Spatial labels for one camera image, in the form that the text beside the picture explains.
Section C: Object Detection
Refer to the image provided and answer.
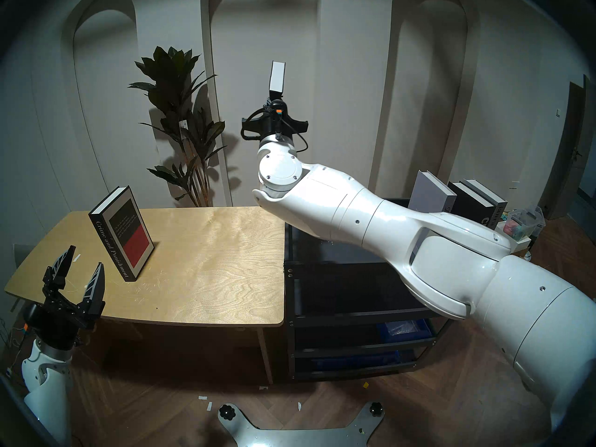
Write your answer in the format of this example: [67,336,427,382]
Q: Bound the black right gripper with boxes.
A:
[241,111,309,144]

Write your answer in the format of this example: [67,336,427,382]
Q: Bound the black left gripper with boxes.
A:
[23,245,106,351]

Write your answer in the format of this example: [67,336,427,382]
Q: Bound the black Fashion book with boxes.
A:
[269,61,285,101]

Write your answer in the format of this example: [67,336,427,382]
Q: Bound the grey Discontent book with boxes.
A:
[409,170,457,215]

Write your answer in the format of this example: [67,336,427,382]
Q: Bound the black Century book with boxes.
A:
[447,182,496,228]

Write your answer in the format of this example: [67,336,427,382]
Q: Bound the light grey Iaura book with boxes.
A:
[466,178,508,230]

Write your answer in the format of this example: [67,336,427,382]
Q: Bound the light wooden display table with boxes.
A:
[5,206,285,384]

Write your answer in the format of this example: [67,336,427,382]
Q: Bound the black metal shelf cart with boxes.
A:
[284,198,454,381]

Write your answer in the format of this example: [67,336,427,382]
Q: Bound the Crime and Punishment book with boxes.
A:
[88,186,155,282]

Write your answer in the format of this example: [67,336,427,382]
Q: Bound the tall green potted plant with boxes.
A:
[129,46,227,208]

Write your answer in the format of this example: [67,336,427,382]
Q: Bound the blue plastic bin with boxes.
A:
[310,351,401,371]

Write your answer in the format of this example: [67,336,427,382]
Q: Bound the dark door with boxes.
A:
[542,76,596,221]

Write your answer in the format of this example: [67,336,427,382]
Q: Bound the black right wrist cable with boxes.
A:
[241,107,309,153]

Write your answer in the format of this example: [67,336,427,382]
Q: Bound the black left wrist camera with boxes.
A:
[22,304,43,334]

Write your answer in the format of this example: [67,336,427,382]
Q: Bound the white floor cable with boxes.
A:
[0,316,28,363]

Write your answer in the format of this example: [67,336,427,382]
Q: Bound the grey metal robot base plate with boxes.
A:
[219,401,386,447]

